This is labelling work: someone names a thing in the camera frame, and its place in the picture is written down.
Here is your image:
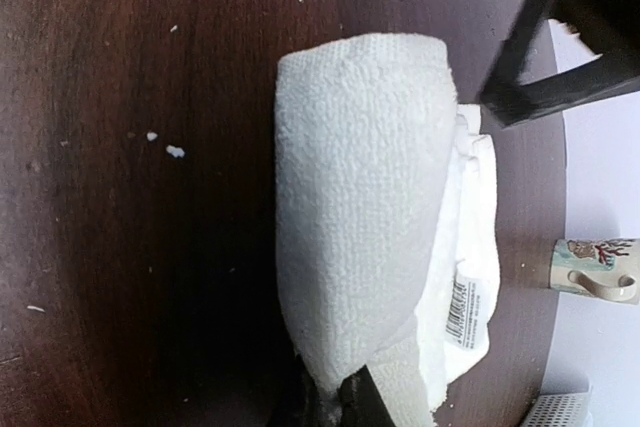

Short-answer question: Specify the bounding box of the floral ceramic mug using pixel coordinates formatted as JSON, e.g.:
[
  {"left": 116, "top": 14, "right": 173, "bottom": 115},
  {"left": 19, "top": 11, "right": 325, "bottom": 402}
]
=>
[{"left": 549, "top": 238, "right": 639, "bottom": 305}]

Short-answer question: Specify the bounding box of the white plastic basket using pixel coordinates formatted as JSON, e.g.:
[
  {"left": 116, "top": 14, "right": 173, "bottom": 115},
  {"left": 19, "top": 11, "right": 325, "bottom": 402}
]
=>
[{"left": 519, "top": 376, "right": 594, "bottom": 427}]

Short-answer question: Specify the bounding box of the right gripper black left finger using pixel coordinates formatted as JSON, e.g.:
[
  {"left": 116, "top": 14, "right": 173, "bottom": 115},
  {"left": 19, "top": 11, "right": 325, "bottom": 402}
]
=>
[{"left": 267, "top": 355, "right": 323, "bottom": 427}]

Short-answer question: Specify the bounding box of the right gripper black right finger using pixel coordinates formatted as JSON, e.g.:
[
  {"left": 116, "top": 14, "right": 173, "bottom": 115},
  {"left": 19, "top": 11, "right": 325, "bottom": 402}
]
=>
[{"left": 338, "top": 366, "right": 395, "bottom": 427}]

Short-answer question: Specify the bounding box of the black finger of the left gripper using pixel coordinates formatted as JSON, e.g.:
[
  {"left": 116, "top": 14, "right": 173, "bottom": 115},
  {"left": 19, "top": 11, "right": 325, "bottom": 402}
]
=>
[{"left": 479, "top": 0, "right": 639, "bottom": 127}]

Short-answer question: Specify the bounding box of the cream towel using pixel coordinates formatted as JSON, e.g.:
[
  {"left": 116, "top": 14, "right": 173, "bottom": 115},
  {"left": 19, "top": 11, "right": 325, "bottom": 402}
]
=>
[{"left": 274, "top": 33, "right": 500, "bottom": 426}]

